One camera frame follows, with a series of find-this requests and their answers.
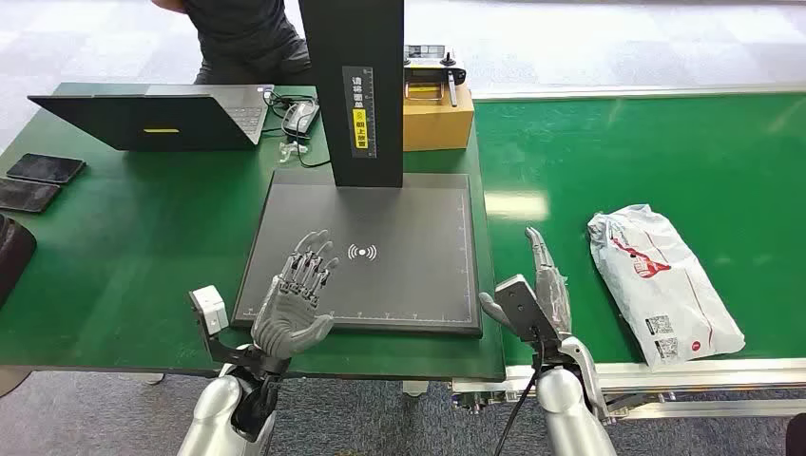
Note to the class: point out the black laptop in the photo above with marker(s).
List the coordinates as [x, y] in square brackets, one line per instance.
[138, 123]

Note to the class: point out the black remote controller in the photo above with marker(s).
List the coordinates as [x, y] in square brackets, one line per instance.
[434, 72]

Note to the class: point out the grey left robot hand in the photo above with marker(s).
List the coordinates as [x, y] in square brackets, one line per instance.
[286, 315]

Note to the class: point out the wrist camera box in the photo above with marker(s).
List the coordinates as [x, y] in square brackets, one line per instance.
[211, 308]
[521, 308]

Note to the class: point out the black delivery box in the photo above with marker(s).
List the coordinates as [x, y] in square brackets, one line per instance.
[12, 258]

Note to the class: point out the person's forearm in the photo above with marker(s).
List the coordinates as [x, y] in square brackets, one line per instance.
[169, 4]

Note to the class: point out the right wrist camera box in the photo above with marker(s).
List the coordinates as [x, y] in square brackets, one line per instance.
[521, 308]

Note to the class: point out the brown cardboard box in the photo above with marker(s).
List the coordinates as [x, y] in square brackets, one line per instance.
[437, 126]

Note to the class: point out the person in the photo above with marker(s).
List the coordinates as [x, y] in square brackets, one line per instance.
[252, 38]

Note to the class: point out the white plastic mail package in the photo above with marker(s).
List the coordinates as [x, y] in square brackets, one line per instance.
[661, 283]

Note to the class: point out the white table leg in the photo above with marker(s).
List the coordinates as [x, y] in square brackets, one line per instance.
[148, 378]
[414, 388]

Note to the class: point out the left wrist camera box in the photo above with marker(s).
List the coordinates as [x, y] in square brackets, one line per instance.
[211, 308]

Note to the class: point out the small clear plastic piece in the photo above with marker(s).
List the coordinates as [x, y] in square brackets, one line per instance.
[293, 151]

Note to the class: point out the grey power adapter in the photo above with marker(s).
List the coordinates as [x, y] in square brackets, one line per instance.
[301, 118]

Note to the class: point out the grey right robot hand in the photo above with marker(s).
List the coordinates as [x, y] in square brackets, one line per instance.
[554, 296]

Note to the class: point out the green conveyor belt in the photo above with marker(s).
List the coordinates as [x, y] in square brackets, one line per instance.
[629, 157]

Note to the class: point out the black smartphone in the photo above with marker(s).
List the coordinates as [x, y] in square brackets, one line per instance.
[45, 169]
[25, 195]

